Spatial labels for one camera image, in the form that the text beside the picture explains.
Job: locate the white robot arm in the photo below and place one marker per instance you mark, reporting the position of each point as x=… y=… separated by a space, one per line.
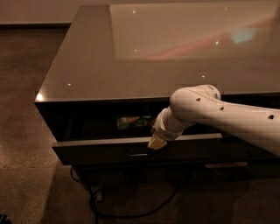
x=203 y=105

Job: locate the dark object floor corner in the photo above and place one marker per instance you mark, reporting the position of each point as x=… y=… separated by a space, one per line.
x=4 y=220

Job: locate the green snack bag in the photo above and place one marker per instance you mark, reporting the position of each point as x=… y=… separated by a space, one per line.
x=125 y=123

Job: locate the drawer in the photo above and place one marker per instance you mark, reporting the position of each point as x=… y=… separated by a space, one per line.
x=234 y=149
x=201 y=174
x=102 y=143

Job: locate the grey drawer cabinet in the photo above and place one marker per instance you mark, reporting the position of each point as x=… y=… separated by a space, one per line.
x=123 y=60

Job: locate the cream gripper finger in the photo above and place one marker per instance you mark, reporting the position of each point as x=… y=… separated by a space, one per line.
x=156 y=142

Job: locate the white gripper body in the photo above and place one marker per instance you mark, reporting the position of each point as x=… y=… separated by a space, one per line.
x=161 y=127

